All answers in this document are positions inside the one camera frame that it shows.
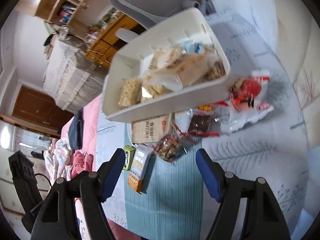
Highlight green small snack packet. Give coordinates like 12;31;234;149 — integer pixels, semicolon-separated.
123;145;136;171

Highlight orange white snack packet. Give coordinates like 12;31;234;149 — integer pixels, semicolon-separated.
127;145;153;193

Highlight nut snack clear pack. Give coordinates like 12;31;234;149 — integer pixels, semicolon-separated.
152;124;197;164

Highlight brown cake clear pack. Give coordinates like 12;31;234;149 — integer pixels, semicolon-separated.
174;104;220;138

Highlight beige soda cracker pack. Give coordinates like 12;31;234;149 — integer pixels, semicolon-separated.
131;114;172;144

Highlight red white snack bag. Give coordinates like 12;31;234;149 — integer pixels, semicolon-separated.
216;70;274;134

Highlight beige rice cake pack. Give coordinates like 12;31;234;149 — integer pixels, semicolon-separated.
118;77;142;109

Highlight large yellow cracker pack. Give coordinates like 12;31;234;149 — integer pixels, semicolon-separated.
143;46;215;91

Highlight puffed rice cake pack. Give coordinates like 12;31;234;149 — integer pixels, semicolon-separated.
140;85;172;103

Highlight clear bag round cookies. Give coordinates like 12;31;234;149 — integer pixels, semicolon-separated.
204;60;226;81

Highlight pink crumpled garment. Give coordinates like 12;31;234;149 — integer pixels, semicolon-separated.
71;151;94;179

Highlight dark blue folded garment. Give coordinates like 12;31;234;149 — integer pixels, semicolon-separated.
68;108;84;151

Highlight pink quilt blanket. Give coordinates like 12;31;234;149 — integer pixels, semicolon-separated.
60;94;141;240

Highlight brown wooden door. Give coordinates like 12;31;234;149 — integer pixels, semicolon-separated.
12;85;73;131

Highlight lace covered furniture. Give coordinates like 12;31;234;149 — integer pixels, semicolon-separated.
43;39;108;113

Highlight white plastic organizer bin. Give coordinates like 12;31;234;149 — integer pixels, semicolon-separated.
101;8;231;123

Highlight wooden drawer cabinet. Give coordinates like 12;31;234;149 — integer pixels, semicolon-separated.
85;13;146;68

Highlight wooden bookshelf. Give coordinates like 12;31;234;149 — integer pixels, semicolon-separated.
35;0;111;28

